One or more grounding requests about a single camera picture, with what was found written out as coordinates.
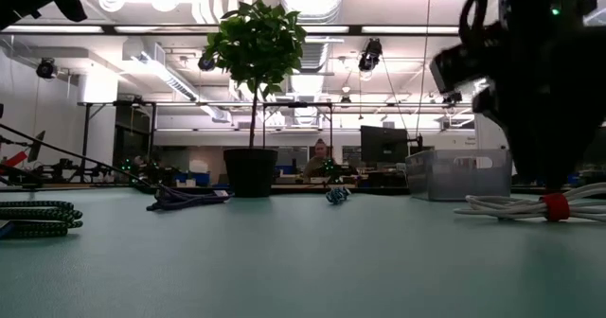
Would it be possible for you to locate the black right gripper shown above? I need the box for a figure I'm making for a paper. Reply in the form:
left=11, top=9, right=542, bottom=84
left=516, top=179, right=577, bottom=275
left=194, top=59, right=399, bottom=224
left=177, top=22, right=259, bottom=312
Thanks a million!
left=472, top=0, right=606, bottom=190

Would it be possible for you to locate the white cable with red tie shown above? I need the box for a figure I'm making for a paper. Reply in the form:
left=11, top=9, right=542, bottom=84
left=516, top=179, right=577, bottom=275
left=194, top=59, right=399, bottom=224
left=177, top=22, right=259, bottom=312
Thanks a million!
left=453, top=182, right=606, bottom=224

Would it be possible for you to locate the short blue white braided cable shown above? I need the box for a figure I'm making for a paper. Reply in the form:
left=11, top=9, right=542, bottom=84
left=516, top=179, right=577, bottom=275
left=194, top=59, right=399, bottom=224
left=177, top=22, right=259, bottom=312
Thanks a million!
left=325, top=186, right=352, bottom=205

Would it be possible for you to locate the green black braided cable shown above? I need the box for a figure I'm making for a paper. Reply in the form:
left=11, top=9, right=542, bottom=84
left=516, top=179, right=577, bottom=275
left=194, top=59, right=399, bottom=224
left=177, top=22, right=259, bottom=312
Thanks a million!
left=0, top=200, right=84, bottom=239

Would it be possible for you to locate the dark purple cable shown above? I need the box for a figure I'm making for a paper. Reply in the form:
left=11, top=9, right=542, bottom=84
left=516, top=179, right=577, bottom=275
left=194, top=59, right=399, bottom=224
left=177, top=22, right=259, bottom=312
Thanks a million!
left=145, top=185, right=233, bottom=212

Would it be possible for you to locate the translucent grey plastic bin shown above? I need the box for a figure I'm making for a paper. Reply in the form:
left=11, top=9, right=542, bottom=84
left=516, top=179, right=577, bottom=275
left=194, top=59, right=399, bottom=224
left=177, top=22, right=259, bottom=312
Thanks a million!
left=404, top=148, right=513, bottom=202

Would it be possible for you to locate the thin black slanted rod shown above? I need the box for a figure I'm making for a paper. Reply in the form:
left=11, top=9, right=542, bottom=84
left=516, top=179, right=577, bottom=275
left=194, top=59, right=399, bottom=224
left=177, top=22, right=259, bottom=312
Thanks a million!
left=0, top=122, right=157, bottom=189

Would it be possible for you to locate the black computer monitor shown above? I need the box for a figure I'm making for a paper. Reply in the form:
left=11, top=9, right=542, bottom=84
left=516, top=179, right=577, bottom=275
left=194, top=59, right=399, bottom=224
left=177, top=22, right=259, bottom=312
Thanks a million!
left=360, top=125, right=410, bottom=164

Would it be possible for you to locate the person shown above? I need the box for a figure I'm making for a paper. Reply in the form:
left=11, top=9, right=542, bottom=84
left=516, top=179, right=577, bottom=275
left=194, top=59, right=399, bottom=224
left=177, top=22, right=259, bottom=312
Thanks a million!
left=302, top=138, right=340, bottom=178

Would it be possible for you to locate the green potted plant black pot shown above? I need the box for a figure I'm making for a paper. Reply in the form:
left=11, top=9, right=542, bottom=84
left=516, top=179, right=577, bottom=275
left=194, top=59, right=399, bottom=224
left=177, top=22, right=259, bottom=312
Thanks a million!
left=203, top=0, right=308, bottom=199

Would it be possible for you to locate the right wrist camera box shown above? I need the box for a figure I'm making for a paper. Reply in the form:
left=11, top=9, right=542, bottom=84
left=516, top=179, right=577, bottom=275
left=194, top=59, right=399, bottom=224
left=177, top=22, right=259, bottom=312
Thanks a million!
left=429, top=42, right=493, bottom=97

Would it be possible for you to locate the black metal rig frame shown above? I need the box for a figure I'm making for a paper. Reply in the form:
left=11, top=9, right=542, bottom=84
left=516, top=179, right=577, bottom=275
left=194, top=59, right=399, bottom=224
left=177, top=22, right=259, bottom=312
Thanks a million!
left=78, top=99, right=158, bottom=183

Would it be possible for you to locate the black table frame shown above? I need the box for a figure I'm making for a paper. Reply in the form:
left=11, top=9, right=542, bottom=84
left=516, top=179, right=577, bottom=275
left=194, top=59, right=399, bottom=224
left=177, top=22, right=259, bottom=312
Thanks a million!
left=0, top=181, right=606, bottom=197

